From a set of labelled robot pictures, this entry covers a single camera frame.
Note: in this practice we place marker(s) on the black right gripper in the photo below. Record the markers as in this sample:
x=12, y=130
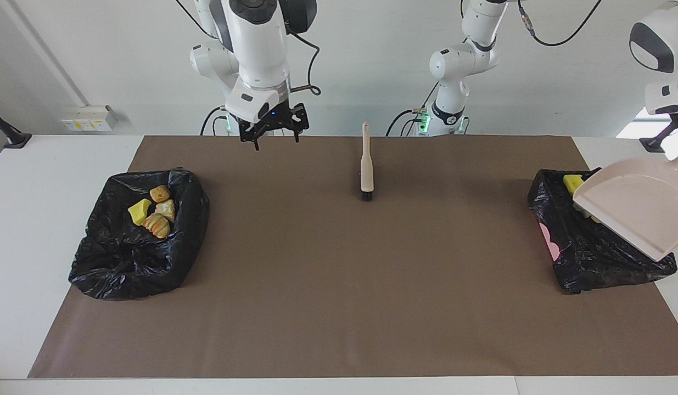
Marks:
x=273, y=118

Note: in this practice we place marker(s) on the beige hand brush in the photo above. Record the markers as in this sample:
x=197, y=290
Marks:
x=366, y=167

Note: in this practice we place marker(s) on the pale pink plastic dustpan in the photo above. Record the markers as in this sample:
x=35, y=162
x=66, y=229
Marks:
x=640, y=211

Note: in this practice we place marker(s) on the brown oval nugget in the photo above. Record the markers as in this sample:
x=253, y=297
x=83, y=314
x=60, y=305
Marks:
x=160, y=193

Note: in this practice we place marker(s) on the striped croissant piece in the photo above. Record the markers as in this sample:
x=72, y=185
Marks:
x=156, y=225

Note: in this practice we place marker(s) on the yellow sponge with green pad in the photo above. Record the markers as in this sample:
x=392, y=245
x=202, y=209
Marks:
x=138, y=211

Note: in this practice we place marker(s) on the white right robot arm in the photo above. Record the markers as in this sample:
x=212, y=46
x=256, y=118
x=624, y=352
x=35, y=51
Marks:
x=256, y=55

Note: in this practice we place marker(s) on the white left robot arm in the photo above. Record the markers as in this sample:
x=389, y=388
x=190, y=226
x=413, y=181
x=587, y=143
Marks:
x=459, y=66

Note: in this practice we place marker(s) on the right black trash bag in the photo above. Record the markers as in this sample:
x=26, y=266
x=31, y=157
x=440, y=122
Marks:
x=591, y=258

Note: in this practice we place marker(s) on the black trash bag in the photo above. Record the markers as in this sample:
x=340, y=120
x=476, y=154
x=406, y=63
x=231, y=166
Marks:
x=591, y=258
x=130, y=263

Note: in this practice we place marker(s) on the left black trash bag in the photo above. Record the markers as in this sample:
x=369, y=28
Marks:
x=130, y=263

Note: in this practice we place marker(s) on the black clamp stand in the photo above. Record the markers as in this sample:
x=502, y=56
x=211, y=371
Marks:
x=654, y=144
x=15, y=138

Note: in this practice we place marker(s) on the brown table mat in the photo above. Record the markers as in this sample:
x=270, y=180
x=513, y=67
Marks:
x=262, y=340

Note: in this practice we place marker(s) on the white wall socket box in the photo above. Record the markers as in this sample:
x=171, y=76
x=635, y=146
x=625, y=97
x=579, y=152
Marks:
x=89, y=118

